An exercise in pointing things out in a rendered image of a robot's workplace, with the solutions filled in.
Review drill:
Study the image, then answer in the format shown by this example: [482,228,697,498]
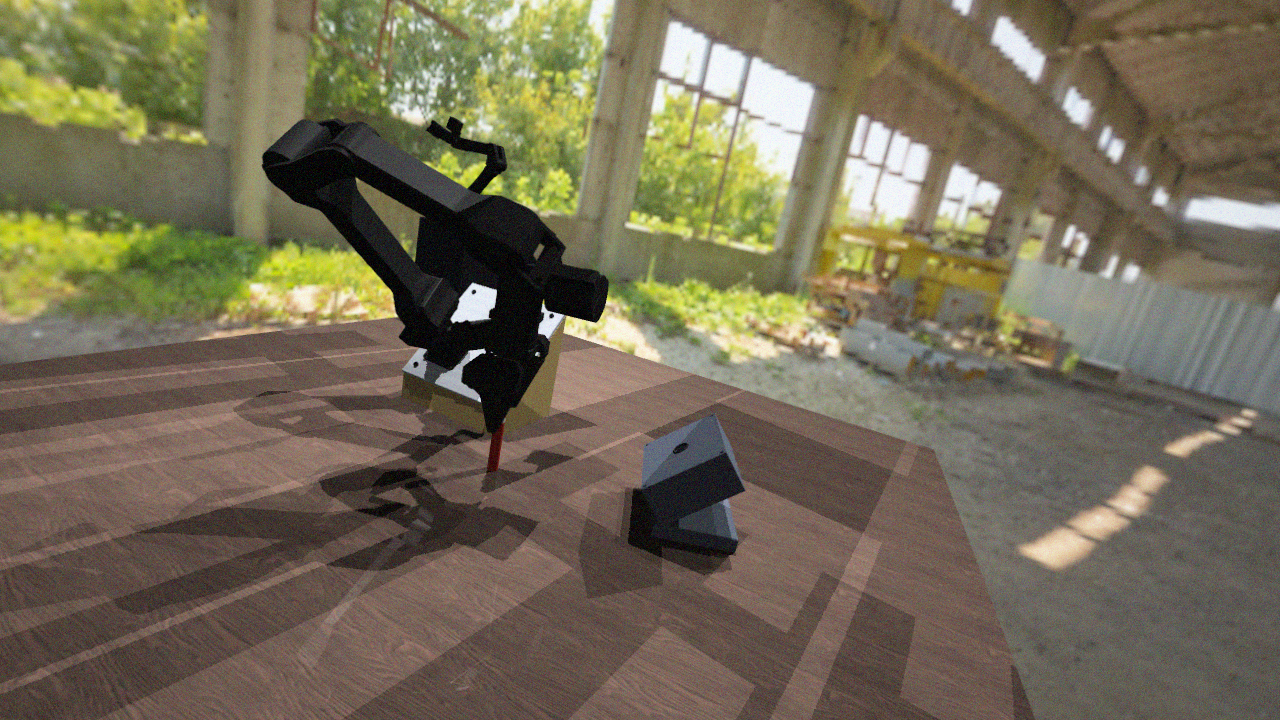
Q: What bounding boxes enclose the dark red peg with white band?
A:
[486,419,506,471]

